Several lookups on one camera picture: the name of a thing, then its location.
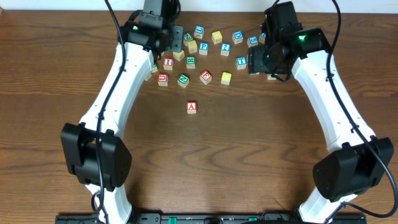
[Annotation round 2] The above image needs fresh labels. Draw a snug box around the blue D block right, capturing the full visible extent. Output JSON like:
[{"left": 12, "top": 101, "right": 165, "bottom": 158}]
[{"left": 259, "top": 33, "right": 266, "bottom": 44}]

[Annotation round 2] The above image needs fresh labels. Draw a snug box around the yellow S block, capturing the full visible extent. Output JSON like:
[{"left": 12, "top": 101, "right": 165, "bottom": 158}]
[{"left": 187, "top": 40, "right": 198, "bottom": 54}]

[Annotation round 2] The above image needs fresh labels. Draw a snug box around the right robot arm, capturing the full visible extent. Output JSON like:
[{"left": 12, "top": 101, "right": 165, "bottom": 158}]
[{"left": 248, "top": 2, "right": 397, "bottom": 223}]

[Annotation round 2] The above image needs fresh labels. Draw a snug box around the green V block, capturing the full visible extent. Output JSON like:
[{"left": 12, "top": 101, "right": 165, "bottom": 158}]
[{"left": 151, "top": 63, "right": 158, "bottom": 73}]

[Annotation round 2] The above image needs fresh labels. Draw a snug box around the yellow block middle left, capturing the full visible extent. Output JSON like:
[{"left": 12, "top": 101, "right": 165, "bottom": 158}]
[{"left": 172, "top": 50, "right": 185, "bottom": 61}]

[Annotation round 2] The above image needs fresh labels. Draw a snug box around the yellow block top middle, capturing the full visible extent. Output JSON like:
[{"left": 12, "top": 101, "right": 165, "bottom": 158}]
[{"left": 211, "top": 30, "right": 223, "bottom": 45}]

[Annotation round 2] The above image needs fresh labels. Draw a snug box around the blue 2 block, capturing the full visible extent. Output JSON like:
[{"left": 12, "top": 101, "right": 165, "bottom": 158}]
[{"left": 220, "top": 43, "right": 231, "bottom": 56}]

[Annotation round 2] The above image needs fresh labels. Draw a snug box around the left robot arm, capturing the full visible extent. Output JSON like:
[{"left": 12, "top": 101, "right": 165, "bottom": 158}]
[{"left": 55, "top": 0, "right": 183, "bottom": 223}]

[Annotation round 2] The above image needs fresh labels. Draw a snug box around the red E block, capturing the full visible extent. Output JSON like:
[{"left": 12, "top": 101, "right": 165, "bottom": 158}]
[{"left": 200, "top": 70, "right": 212, "bottom": 85}]

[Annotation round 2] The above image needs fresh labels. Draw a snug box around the green R block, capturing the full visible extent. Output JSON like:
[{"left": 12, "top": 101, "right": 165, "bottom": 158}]
[{"left": 186, "top": 56, "right": 196, "bottom": 69}]

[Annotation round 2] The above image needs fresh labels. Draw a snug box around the blue 5 block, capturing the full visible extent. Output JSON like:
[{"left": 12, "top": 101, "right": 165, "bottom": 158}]
[{"left": 247, "top": 36, "right": 259, "bottom": 48}]

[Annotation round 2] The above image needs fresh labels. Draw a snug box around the green 4 block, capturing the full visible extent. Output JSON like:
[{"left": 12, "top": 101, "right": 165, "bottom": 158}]
[{"left": 267, "top": 74, "right": 276, "bottom": 80}]

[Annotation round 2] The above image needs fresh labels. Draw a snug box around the blue D block left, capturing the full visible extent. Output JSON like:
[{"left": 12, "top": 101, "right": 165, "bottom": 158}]
[{"left": 232, "top": 30, "right": 244, "bottom": 44}]

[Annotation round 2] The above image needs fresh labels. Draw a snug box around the blue d block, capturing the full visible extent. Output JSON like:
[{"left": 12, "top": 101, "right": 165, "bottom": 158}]
[
  {"left": 259, "top": 33, "right": 266, "bottom": 44},
  {"left": 232, "top": 30, "right": 244, "bottom": 44}
]

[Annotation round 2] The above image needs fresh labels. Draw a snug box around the red A block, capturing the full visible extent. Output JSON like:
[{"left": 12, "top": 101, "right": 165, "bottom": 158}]
[{"left": 187, "top": 101, "right": 197, "bottom": 114}]

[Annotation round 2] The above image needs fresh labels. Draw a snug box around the green N block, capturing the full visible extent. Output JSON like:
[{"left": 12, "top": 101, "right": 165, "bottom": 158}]
[{"left": 177, "top": 74, "right": 190, "bottom": 88}]

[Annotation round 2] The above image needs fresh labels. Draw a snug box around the blue L block top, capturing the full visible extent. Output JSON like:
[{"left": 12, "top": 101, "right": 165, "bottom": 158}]
[{"left": 194, "top": 26, "right": 205, "bottom": 39}]

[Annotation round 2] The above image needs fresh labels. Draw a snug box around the red I block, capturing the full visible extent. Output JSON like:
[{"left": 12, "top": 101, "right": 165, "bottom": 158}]
[{"left": 163, "top": 57, "right": 174, "bottom": 70}]

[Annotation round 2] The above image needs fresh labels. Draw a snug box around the blue P block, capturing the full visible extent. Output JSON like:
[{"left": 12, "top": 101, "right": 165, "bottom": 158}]
[{"left": 198, "top": 42, "right": 209, "bottom": 55}]

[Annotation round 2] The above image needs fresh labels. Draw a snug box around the red U block left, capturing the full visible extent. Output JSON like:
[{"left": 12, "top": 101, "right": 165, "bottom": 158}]
[{"left": 158, "top": 73, "right": 169, "bottom": 86}]

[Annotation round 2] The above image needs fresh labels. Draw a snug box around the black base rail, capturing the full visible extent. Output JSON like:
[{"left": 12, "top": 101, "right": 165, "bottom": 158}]
[{"left": 55, "top": 212, "right": 368, "bottom": 224}]

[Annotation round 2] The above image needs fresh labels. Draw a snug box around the blue T block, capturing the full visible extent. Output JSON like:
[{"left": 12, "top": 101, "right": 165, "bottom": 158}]
[{"left": 236, "top": 57, "right": 248, "bottom": 70}]

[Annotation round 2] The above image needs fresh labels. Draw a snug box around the green Z block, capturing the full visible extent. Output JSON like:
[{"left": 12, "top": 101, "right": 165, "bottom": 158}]
[{"left": 183, "top": 32, "right": 193, "bottom": 47}]

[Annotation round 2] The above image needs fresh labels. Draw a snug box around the yellow O block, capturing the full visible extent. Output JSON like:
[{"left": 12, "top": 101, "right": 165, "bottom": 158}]
[{"left": 221, "top": 72, "right": 232, "bottom": 85}]

